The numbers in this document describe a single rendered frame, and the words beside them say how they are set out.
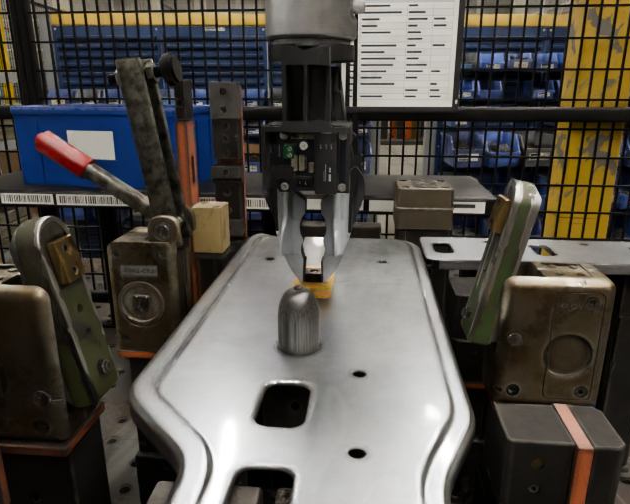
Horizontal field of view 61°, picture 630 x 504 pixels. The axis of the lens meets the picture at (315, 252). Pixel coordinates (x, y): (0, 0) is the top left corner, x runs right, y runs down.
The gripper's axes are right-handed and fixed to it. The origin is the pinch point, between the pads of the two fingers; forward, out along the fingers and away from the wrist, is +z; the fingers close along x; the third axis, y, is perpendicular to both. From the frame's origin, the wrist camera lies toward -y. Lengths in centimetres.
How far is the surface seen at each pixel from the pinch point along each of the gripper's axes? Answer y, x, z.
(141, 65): 1.2, -15.2, -18.5
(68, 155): 0.9, -23.2, -10.5
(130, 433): -15.4, -28.8, 32.5
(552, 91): -196, 83, -14
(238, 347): 13.3, -4.5, 2.2
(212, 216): -6.3, -11.8, -3.1
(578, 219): -58, 47, 8
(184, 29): -195, -75, -39
